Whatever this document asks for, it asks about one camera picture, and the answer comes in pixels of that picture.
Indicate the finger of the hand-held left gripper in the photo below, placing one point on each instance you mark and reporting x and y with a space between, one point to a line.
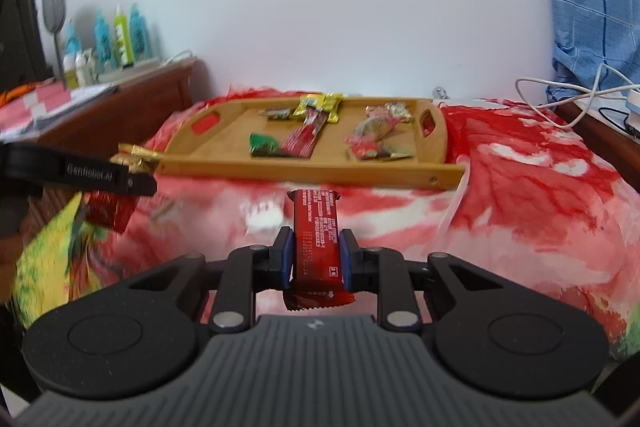
142 184

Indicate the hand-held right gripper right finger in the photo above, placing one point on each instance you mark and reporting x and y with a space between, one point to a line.
347 259

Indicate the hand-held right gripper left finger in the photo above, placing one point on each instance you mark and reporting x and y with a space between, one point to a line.
286 257

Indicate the gold red candy packet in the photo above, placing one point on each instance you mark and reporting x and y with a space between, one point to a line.
140 157

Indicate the red snack bar packet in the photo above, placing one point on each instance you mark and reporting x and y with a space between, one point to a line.
317 232

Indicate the red packet with dark ends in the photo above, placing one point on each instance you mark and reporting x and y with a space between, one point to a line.
300 139

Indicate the gold green snack packet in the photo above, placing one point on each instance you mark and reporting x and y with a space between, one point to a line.
397 151

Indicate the clear packet of nuts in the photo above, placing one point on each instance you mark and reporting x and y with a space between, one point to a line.
375 128

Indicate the small dark snack packet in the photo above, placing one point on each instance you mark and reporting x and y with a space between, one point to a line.
277 113

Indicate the yellow snack packet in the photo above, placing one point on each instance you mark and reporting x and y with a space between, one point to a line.
332 104

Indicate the pink book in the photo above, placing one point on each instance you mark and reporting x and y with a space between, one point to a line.
40 107

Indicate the wooden cabinet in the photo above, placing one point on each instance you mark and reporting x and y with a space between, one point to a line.
140 107

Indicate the stack of papers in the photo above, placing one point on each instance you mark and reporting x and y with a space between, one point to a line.
92 94

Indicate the small white bottle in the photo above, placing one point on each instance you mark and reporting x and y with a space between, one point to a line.
70 74
81 69
91 67

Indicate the grey flat box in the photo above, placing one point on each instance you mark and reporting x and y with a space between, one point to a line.
130 69

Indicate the small teal bottle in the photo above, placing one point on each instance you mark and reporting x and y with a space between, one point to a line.
71 44

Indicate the tall teal bottle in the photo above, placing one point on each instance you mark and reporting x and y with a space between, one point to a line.
102 44
139 37

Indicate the yellow green bottle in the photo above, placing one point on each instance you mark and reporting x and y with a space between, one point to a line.
122 39

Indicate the round mesh swatter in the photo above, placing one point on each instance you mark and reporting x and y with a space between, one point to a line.
54 2

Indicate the black screen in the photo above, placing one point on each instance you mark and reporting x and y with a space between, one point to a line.
20 7

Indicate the red printed blanket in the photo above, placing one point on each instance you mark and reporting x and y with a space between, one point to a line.
525 207

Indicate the small metal fitting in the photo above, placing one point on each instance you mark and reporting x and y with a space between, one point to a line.
440 92

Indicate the white power strip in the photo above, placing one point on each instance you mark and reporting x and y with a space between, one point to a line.
634 102

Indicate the wooden bed frame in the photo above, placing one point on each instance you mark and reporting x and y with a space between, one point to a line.
600 142

